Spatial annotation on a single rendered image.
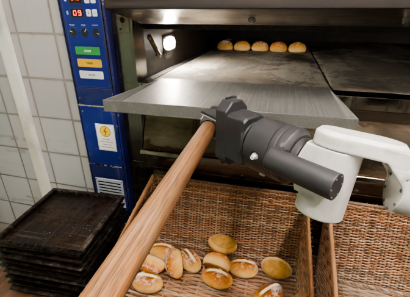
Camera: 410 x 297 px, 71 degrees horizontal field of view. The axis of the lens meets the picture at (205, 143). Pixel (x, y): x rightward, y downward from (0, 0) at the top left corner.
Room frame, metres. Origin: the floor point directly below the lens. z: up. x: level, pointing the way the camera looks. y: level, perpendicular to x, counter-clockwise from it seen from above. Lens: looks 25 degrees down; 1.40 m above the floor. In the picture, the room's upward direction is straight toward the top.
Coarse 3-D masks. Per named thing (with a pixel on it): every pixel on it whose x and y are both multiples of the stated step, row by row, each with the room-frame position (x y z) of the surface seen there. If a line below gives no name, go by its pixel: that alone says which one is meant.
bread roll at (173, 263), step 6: (168, 252) 0.73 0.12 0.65; (174, 252) 0.72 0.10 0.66; (180, 252) 0.72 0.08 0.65; (168, 258) 0.70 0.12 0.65; (174, 258) 0.70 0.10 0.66; (180, 258) 0.70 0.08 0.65; (168, 264) 0.68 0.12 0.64; (174, 264) 0.68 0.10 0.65; (180, 264) 0.68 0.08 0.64; (168, 270) 0.67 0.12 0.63; (174, 270) 0.67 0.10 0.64; (180, 270) 0.67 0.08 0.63; (174, 276) 0.66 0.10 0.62; (180, 276) 0.66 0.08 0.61
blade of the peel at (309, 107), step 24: (120, 96) 0.72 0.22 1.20; (144, 96) 0.76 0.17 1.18; (168, 96) 0.76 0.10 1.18; (192, 96) 0.76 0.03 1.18; (216, 96) 0.76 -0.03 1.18; (240, 96) 0.76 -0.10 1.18; (264, 96) 0.76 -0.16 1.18; (288, 96) 0.76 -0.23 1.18; (312, 96) 0.76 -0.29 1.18; (336, 96) 0.73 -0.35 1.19; (288, 120) 0.55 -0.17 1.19; (312, 120) 0.54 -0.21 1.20; (336, 120) 0.53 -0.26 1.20
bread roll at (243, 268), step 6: (240, 258) 0.71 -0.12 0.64; (246, 258) 0.71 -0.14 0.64; (234, 264) 0.69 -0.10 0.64; (240, 264) 0.69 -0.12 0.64; (246, 264) 0.68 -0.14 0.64; (252, 264) 0.69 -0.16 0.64; (234, 270) 0.68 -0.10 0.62; (240, 270) 0.67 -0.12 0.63; (246, 270) 0.67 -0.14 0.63; (252, 270) 0.67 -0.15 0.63; (240, 276) 0.67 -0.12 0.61; (246, 276) 0.66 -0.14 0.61; (252, 276) 0.67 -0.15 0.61
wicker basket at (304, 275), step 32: (192, 192) 0.85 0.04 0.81; (224, 192) 0.83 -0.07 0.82; (256, 192) 0.81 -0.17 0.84; (288, 192) 0.79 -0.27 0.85; (128, 224) 0.70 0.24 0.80; (192, 224) 0.82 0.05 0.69; (224, 224) 0.80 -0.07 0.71; (288, 224) 0.76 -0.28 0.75; (256, 256) 0.74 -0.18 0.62; (288, 256) 0.73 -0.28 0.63; (192, 288) 0.64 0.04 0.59; (256, 288) 0.63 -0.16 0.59; (288, 288) 0.64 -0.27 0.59
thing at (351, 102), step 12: (144, 84) 0.94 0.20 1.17; (348, 96) 0.78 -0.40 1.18; (360, 96) 0.78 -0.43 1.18; (372, 96) 0.77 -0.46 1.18; (384, 96) 0.77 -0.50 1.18; (396, 96) 0.77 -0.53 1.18; (408, 96) 0.77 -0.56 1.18; (348, 108) 0.78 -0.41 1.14; (360, 108) 0.77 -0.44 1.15; (372, 108) 0.77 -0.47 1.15; (384, 108) 0.76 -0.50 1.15; (396, 108) 0.75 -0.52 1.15; (408, 108) 0.74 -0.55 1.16
